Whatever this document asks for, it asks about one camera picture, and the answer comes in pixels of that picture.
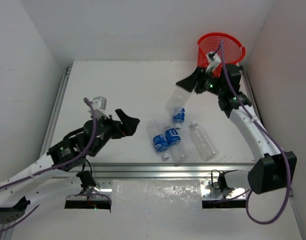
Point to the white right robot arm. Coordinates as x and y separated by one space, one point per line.
274 167

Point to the red mesh plastic bin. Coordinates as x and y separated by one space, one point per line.
210 45

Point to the aluminium table front rail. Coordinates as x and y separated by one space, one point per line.
163 170

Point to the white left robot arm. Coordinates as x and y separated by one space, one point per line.
30 188

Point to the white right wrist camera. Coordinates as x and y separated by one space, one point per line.
214 61

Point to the clear unlabelled bottle white cap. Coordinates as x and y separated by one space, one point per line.
202 141

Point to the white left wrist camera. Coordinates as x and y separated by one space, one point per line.
99 103

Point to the blue label bottle Chinese text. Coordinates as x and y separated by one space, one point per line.
176 146

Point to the blue label bottle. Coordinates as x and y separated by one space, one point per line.
178 117
158 139

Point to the aluminium table rail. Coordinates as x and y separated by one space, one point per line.
163 170
253 100
56 109

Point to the aluminium table right rail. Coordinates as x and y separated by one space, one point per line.
253 100

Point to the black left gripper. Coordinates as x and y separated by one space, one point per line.
117 126

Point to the translucent plastic sheet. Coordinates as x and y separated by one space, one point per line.
169 195

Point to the aluminium table left rail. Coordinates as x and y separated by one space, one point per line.
56 109

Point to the clear slim bottle white cap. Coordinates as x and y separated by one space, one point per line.
178 99

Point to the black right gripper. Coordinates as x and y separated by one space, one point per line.
189 82

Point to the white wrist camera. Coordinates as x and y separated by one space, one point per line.
99 103
214 61

